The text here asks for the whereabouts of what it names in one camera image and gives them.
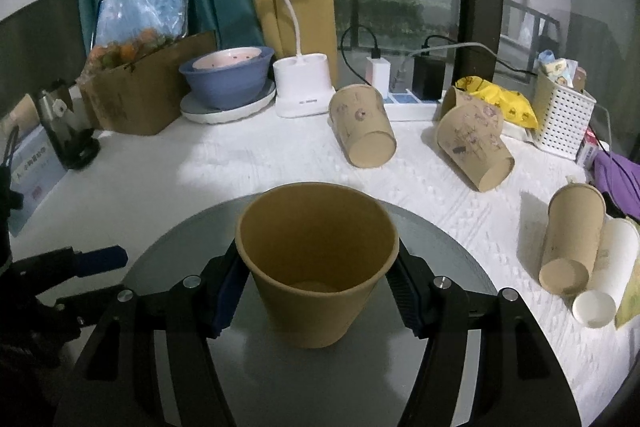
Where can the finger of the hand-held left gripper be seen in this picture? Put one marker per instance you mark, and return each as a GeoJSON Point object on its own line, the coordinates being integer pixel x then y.
{"type": "Point", "coordinates": [75, 302]}
{"type": "Point", "coordinates": [102, 259]}

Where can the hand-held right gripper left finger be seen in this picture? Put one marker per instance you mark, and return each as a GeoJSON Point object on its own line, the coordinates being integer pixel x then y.
{"type": "Point", "coordinates": [226, 302]}

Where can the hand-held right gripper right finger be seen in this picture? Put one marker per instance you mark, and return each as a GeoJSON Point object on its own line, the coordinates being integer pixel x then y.
{"type": "Point", "coordinates": [403, 302]}

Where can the plain brown paper cup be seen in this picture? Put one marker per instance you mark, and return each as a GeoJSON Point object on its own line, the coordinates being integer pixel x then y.
{"type": "Point", "coordinates": [320, 277]}

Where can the printed brown paper cup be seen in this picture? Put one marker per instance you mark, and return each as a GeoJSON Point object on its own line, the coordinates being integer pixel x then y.
{"type": "Point", "coordinates": [472, 147]}
{"type": "Point", "coordinates": [362, 122]}
{"type": "Point", "coordinates": [450, 99]}

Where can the tall brown paper cup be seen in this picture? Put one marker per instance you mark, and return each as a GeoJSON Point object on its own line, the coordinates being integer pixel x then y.
{"type": "Point", "coordinates": [570, 242]}

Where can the white paper cup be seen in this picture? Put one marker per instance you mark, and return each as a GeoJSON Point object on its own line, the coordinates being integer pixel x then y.
{"type": "Point", "coordinates": [607, 277]}

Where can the grey round plate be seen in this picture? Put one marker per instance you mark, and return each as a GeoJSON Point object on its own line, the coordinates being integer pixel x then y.
{"type": "Point", "coordinates": [450, 267]}

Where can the blue and white booklet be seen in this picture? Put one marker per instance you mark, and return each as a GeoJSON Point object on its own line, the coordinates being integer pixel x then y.
{"type": "Point", "coordinates": [30, 177]}

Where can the black bottle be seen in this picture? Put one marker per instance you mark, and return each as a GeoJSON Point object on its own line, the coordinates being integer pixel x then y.
{"type": "Point", "coordinates": [62, 127]}

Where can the cardboard box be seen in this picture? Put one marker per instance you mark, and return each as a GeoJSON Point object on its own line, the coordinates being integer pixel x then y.
{"type": "Point", "coordinates": [145, 92]}

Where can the white round plate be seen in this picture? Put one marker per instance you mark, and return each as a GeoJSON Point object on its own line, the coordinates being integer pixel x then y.
{"type": "Point", "coordinates": [200, 113]}

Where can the white power strip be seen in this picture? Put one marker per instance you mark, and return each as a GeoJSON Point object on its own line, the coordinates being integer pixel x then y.
{"type": "Point", "coordinates": [412, 107]}

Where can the blue bowl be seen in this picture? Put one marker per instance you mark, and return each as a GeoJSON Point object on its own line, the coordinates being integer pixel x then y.
{"type": "Point", "coordinates": [227, 79]}

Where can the yellow plastic bag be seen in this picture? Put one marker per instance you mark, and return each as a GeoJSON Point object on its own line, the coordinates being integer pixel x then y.
{"type": "Point", "coordinates": [502, 102]}

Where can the black charger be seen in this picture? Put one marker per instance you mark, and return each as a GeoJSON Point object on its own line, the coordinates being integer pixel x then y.
{"type": "Point", "coordinates": [428, 77]}

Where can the yellow green packet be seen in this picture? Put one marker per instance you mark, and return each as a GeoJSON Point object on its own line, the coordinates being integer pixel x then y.
{"type": "Point", "coordinates": [630, 302]}

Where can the white charger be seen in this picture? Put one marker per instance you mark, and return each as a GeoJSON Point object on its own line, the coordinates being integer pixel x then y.
{"type": "Point", "coordinates": [377, 73]}

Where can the white desk lamp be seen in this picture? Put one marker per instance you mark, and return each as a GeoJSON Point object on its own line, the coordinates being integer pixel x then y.
{"type": "Point", "coordinates": [302, 82]}

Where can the pink bowl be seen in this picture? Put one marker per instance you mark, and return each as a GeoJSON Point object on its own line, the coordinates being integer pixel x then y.
{"type": "Point", "coordinates": [225, 59]}

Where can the clear bag of oranges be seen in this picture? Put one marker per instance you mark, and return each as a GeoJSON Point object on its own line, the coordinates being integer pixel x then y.
{"type": "Point", "coordinates": [125, 22]}

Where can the white perforated basket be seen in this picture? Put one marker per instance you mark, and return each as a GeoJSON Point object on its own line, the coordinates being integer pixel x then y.
{"type": "Point", "coordinates": [562, 119]}

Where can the red and white box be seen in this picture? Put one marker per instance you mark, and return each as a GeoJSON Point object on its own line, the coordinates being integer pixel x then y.
{"type": "Point", "coordinates": [590, 147]}

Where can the purple cloth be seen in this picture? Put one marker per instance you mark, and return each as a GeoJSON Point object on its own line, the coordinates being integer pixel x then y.
{"type": "Point", "coordinates": [617, 177]}

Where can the tissue packets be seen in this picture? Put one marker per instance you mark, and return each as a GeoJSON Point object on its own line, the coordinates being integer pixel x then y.
{"type": "Point", "coordinates": [557, 68]}

